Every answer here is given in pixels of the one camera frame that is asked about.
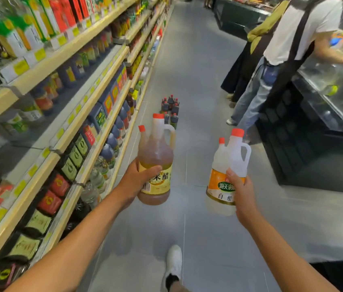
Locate person's right hand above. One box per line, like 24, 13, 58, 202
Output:
226, 168, 259, 230

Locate person's left hand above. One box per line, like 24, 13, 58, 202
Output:
115, 159, 163, 211

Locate white vinegar bottle orange label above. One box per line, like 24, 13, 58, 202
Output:
205, 137, 236, 217

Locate large amber vinegar jug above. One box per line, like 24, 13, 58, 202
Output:
137, 113, 176, 206

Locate white vinegar jug with handle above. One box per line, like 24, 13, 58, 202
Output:
226, 128, 252, 180

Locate person's left forearm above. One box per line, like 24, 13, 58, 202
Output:
4, 188, 129, 292

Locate person's right forearm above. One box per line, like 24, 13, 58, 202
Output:
241, 218, 341, 292

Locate row of clear blue-capped bottles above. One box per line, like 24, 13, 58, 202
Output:
79, 99, 136, 211

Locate group of dark sauce bottles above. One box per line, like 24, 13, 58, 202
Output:
161, 94, 180, 130

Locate row of green labelled bottles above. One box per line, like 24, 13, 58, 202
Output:
57, 133, 90, 183

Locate row of blue jugs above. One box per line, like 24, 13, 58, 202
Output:
80, 63, 129, 149

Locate person's white shoe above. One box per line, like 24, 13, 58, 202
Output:
160, 245, 183, 292

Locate wooden store shelving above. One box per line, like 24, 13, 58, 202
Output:
0, 0, 179, 284

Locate row of red labelled bottles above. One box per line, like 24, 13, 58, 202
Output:
36, 173, 72, 217

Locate glass display counter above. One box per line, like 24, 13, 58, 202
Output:
255, 6, 343, 195

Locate person's leg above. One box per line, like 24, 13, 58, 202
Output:
169, 280, 192, 292

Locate row of glass sauce jars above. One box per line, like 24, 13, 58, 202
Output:
0, 26, 115, 167

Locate row of yellow labelled bottles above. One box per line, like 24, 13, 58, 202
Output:
0, 209, 53, 265

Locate dark green food counter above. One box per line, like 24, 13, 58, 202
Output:
213, 0, 283, 40

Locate row of red packets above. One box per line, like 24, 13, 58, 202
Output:
48, 0, 120, 32

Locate row of green orange cartons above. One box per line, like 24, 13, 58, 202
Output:
0, 0, 61, 59

